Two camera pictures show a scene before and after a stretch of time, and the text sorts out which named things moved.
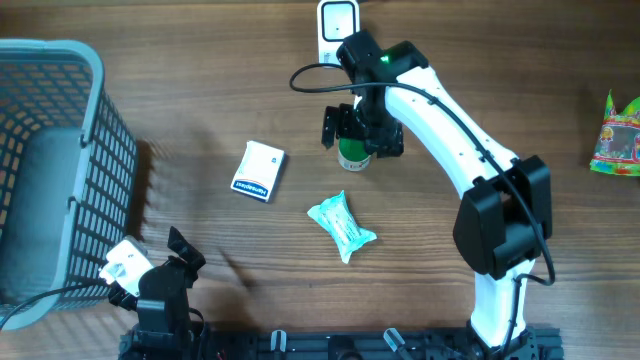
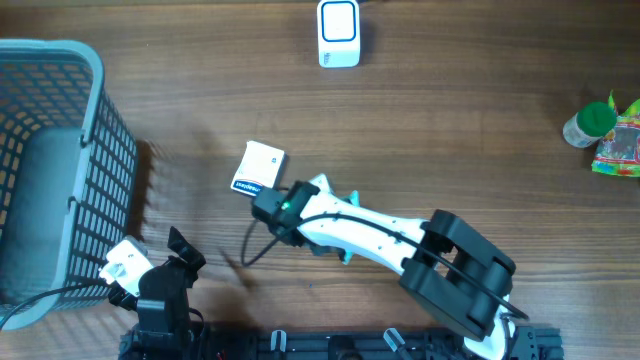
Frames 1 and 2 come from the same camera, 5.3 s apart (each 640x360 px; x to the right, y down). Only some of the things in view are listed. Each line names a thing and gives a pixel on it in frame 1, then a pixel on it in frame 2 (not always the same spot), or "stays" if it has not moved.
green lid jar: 352,154 to 592,122
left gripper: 187,253 stays
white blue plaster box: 259,172 stays
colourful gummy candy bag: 618,147 stays
